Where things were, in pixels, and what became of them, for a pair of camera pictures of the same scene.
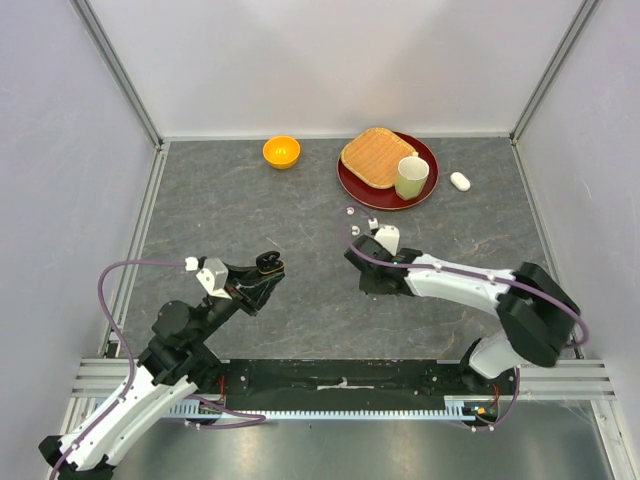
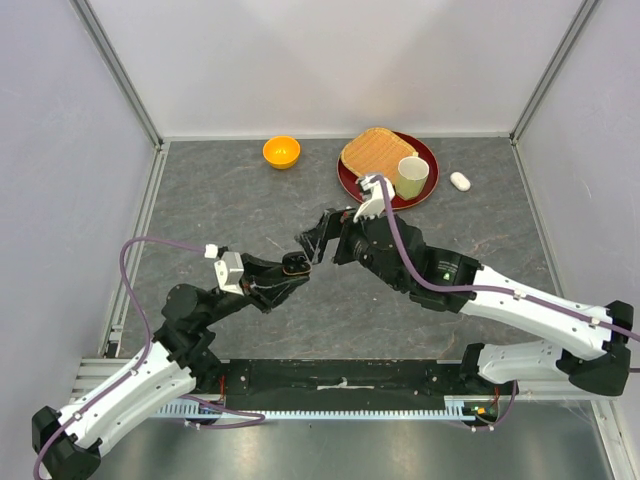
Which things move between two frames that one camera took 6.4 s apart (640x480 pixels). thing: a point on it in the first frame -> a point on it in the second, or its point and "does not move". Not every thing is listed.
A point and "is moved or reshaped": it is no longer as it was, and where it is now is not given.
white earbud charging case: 460,181 does not move
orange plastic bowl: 281,151 does not move
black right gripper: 367,286 -> 329,226
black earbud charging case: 268,262 is moved or reshaped
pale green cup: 411,177 does not move
